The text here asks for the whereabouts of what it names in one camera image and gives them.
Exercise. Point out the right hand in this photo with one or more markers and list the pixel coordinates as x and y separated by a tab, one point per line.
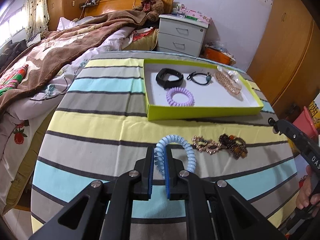
304	197

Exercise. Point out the pink plastic bucket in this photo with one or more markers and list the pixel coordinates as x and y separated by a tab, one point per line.
305	123

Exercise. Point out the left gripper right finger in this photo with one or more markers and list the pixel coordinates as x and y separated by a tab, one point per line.
214	210

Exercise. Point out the floral white bed quilt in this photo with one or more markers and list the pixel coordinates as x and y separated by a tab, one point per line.
24	123

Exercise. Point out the white bedside drawer cabinet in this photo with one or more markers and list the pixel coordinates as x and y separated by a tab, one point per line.
180	35

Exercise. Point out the black hair tie teal bead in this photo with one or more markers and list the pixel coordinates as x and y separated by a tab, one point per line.
199	78

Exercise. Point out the striped table cloth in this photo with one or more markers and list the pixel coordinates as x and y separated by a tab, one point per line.
100	129

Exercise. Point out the wooden headboard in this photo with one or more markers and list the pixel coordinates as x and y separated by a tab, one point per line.
105	6

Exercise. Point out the wooden wardrobe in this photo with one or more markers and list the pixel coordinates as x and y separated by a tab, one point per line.
286	64

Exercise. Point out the green shallow cardboard box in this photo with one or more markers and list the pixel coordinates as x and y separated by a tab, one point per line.
210	101

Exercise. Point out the brown teddy bear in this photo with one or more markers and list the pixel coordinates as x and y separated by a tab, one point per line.
152	8

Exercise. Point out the pink floral box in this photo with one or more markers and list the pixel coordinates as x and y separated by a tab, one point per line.
197	16

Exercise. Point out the rose gold hair claw clip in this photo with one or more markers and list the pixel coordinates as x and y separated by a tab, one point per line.
229	79

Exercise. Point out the dotted window curtain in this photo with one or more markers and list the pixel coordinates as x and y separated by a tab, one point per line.
37	17

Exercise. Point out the brown plush blanket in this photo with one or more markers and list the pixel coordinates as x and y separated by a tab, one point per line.
58	48

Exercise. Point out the orange basin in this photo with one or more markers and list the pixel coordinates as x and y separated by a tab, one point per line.
217	56

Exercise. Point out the black wristband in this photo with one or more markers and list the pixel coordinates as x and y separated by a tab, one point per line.
169	78

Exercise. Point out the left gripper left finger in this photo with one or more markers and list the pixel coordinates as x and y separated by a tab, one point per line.
103	210

